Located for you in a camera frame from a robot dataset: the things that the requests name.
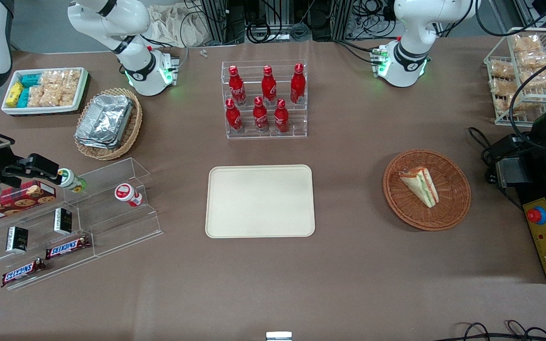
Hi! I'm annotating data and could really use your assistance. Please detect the black base cables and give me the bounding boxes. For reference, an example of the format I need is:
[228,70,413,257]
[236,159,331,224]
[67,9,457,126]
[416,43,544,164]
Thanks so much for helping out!
[139,34,191,72]
[334,39,381,65]

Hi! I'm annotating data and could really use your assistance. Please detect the white rectangular snack bin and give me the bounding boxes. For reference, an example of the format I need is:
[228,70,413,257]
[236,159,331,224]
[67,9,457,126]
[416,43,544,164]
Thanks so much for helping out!
[1,67,90,116]

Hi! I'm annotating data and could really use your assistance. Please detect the stacked aluminium foil trays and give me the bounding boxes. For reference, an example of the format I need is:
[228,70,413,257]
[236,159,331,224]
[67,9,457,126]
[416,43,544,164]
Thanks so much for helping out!
[75,94,134,150]

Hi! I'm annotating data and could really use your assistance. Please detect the green capped drink bottle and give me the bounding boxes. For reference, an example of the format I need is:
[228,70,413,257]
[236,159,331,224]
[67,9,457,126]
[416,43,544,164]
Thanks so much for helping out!
[57,168,87,193]

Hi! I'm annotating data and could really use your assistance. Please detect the beige plastic tray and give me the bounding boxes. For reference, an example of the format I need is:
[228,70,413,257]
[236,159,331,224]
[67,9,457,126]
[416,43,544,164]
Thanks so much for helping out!
[205,164,316,239]

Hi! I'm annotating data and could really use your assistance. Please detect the tan oval wicker basket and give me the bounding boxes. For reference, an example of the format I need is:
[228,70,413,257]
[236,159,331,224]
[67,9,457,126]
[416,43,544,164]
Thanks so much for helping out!
[74,88,143,161]

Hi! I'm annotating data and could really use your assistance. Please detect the thin black control cable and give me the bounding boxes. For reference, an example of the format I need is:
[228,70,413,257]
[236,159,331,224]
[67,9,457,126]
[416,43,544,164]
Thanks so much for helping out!
[493,182,526,212]

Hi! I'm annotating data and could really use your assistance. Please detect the black looped power cable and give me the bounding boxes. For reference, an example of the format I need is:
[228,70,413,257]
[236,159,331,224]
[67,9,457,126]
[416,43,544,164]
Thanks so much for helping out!
[468,127,494,167]

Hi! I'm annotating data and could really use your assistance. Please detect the triangular sandwich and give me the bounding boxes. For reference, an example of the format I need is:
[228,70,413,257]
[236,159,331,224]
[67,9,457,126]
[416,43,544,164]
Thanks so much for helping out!
[399,167,440,208]

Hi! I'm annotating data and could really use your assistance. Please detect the small black carton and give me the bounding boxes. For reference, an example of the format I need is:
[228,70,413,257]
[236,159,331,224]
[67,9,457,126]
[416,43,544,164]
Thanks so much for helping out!
[6,226,29,253]
[54,207,73,236]

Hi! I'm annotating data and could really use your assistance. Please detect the black right base cables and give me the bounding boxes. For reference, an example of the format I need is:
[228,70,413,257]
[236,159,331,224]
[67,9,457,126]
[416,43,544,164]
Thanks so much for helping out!
[139,34,191,72]

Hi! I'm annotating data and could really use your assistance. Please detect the clear acrylic stepped shelf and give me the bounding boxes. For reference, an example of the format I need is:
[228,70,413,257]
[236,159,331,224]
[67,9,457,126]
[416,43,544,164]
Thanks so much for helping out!
[0,158,164,290]

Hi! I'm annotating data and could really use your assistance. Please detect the brown round wicker basket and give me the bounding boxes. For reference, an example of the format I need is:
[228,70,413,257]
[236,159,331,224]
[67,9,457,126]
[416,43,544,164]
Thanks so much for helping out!
[382,149,472,232]

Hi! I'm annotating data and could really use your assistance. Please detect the black floor cables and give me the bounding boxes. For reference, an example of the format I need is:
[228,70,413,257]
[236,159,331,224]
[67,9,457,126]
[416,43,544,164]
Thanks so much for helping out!
[444,320,546,341]

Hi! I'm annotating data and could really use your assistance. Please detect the yellow snack pack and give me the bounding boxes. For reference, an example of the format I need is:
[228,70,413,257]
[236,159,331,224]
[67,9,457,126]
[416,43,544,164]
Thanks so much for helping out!
[6,83,24,108]

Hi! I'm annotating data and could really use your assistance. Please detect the red cola bottle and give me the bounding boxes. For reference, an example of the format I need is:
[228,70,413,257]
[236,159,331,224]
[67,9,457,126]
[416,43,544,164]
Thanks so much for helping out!
[228,65,247,106]
[261,65,277,106]
[290,63,306,105]
[253,97,270,133]
[226,99,243,134]
[273,99,290,134]

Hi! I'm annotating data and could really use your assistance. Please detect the red capped drink bottle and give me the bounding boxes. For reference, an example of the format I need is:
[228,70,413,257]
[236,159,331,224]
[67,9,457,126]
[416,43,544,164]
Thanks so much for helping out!
[114,183,143,207]

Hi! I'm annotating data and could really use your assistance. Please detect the snickers chocolate bar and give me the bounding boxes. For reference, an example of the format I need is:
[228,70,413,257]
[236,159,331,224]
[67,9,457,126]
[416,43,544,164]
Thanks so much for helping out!
[45,235,91,260]
[1,258,46,287]

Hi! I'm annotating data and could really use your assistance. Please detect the black power box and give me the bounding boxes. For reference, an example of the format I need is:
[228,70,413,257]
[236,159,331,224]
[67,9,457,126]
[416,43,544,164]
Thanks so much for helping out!
[484,134,542,190]

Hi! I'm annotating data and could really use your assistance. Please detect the white wire rack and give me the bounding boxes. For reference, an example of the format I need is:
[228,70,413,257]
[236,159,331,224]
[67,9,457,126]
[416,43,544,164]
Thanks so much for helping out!
[484,27,546,126]

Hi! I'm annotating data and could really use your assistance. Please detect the red tartan cookie box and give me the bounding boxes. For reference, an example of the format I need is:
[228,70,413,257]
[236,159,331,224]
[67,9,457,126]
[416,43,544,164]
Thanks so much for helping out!
[0,181,57,225]

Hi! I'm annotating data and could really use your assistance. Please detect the black left base cables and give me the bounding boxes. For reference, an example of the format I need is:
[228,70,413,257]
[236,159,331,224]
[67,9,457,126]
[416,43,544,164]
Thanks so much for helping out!
[334,39,381,65]

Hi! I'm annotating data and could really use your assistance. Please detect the coiled black cable bundle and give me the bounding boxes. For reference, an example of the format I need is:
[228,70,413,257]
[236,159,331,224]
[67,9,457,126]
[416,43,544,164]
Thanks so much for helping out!
[246,17,284,44]

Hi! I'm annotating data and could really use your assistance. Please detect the black overhead arm cable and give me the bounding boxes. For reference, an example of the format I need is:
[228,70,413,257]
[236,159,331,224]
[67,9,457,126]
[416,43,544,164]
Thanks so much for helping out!
[474,0,546,37]

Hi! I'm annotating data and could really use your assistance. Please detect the clear rice cracker bag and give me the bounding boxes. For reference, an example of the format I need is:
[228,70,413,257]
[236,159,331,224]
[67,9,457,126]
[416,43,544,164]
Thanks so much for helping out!
[40,85,75,107]
[62,70,82,93]
[41,71,64,88]
[27,85,45,108]

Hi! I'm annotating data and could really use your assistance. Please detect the cream cloth bag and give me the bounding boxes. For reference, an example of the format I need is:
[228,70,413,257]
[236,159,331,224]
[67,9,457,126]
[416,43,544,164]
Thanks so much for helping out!
[147,2,221,48]

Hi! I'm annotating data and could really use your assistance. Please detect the fried snack bag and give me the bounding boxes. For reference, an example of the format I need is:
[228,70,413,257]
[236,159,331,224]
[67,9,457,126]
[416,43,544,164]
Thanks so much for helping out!
[490,78,520,98]
[512,34,542,53]
[490,61,516,80]
[495,97,525,118]
[524,66,546,88]
[517,50,546,69]

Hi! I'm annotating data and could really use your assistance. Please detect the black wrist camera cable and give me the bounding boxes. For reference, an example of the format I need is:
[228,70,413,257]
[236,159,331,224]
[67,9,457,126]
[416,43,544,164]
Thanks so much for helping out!
[509,50,546,139]

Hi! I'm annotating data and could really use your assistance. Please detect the clear acrylic bottle rack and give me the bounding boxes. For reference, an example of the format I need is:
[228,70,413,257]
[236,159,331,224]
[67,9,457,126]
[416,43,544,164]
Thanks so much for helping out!
[221,59,308,139]

